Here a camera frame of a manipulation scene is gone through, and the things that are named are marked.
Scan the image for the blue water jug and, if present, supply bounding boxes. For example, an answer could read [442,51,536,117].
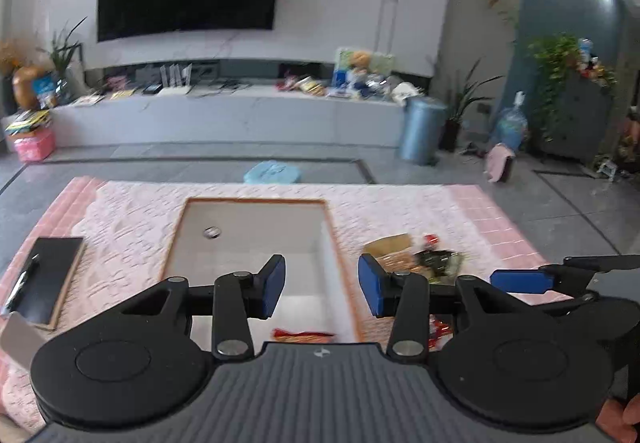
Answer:
[492,91,530,152]

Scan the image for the black cables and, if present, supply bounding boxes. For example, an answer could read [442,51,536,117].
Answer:
[189,79,252,97]

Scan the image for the white router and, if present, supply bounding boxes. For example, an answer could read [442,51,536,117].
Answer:
[159,64,194,88]

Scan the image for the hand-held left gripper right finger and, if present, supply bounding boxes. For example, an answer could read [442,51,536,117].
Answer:
[358,253,531,359]

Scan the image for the white television console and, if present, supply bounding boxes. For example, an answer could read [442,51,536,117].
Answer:
[51,85,407,150]

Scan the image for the pink storage box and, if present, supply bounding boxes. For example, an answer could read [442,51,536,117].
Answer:
[12,128,57,163]

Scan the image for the person's right hand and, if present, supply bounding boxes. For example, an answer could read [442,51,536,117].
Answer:
[596,393,640,443]

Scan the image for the green ivy plant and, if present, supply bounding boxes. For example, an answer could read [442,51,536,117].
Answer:
[526,34,585,140]

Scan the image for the grey cabinet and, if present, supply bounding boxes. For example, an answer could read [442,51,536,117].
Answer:
[536,72,614,164]

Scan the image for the white bag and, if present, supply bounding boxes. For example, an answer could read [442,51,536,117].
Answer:
[390,82,427,106]

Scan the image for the orange gourd vase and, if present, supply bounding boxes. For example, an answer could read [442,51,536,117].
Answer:
[12,65,45,112]

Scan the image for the black notebook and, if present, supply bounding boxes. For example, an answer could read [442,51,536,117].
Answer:
[2,236,86,330]

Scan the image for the light blue stool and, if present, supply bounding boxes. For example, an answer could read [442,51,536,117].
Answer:
[243,160,302,184]

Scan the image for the stack of books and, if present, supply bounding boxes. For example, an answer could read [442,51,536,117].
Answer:
[4,110,54,136]

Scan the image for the white box with orange rim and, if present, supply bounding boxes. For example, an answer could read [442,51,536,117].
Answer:
[164,197,365,344]

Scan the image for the black pen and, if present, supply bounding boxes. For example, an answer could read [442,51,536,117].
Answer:
[3,254,41,315]

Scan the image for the dried flower bunch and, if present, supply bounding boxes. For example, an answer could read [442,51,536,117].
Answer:
[0,37,47,76]

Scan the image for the brown paper snack packet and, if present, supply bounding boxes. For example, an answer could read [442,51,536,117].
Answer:
[363,233,417,270]

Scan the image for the teddy bear gift box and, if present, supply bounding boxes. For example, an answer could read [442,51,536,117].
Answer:
[333,47,397,90]

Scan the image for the red candy wrapper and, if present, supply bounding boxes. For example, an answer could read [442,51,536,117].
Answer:
[428,314,453,350]

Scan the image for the blue snack bag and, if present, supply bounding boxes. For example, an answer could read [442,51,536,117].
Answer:
[32,73,60,107]

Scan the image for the snack packets on console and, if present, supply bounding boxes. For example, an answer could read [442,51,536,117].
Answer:
[276,74,332,97]

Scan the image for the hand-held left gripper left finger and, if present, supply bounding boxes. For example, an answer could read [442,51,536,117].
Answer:
[120,253,287,360]

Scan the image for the red snack packet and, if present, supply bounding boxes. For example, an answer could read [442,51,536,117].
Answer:
[271,328,337,343]

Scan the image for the potted plant in black pot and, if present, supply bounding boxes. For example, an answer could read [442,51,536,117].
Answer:
[439,57,507,154]

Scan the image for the toys on cabinet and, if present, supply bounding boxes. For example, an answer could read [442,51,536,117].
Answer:
[576,39,617,84]

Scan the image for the white step stool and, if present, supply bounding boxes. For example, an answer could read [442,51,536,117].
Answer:
[594,158,622,182]

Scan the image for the green leafy plant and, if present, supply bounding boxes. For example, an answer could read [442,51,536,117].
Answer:
[42,17,89,91]

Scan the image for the dark snack packet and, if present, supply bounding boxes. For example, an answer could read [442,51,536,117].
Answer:
[414,249,467,283]

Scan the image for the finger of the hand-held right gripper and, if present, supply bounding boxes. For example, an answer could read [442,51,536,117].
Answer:
[490,265,600,306]
[562,256,640,273]

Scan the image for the blue grey trash can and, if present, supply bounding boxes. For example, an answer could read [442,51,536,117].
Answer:
[398,95,449,166]

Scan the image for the grey white card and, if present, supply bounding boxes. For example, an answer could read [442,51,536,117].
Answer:
[0,313,43,374]

